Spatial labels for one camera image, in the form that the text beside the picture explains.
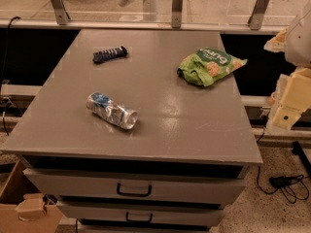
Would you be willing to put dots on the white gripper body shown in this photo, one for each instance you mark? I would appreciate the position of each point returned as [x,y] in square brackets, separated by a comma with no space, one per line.
[299,39]

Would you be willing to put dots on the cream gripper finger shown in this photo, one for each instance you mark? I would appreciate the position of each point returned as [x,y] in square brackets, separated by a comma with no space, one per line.
[292,97]
[277,43]

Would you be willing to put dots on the green rice chip bag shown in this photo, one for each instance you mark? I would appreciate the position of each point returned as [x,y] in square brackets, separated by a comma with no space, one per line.
[207,66]

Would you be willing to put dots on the lower grey drawer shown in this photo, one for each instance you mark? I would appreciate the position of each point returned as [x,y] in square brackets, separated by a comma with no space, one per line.
[140,214]

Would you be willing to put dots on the grey drawer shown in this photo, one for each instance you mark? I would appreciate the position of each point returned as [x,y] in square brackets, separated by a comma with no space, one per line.
[140,214]
[136,187]

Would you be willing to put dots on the upper grey drawer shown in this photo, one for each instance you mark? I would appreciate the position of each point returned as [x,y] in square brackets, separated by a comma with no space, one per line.
[136,187]

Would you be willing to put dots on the dark blue snack bar wrapper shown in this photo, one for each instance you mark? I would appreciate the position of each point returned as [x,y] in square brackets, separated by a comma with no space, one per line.
[109,54]

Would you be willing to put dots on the grey drawer cabinet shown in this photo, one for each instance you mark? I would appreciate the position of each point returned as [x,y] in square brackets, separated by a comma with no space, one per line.
[127,146]

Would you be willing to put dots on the crushed silver blue can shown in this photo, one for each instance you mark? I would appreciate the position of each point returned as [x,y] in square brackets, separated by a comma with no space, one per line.
[111,111]

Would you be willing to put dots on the cardboard box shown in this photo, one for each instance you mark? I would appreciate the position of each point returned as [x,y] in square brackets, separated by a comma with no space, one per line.
[25,209]

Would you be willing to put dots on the right metal railing bracket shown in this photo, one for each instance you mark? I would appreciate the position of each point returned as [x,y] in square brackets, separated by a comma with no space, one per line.
[256,19]

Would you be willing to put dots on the metal railing bracket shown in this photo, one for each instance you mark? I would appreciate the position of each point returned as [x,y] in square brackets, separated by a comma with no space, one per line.
[176,16]
[60,13]
[256,19]

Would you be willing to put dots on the black power adapter with cable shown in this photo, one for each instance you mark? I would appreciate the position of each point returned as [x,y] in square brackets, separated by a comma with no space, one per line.
[284,184]

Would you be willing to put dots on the middle metal railing bracket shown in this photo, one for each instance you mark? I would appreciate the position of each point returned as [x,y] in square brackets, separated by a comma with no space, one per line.
[176,16]

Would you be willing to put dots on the left metal railing bracket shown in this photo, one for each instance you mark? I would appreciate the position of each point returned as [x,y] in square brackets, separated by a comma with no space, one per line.
[60,13]

